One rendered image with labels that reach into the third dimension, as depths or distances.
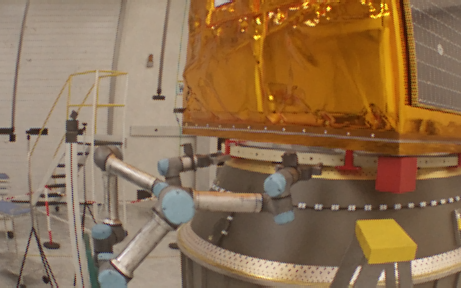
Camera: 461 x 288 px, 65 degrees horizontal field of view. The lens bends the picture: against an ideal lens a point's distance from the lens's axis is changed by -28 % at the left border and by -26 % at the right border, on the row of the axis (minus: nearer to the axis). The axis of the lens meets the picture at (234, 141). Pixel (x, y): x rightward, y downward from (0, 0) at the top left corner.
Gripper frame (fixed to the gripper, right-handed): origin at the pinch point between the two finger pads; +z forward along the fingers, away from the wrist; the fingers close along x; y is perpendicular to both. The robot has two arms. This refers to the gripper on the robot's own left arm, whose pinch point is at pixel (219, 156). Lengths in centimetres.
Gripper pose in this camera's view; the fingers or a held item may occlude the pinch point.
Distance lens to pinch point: 229.8
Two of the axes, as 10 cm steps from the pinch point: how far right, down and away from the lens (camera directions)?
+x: 4.7, 0.5, -8.8
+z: 8.8, -1.6, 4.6
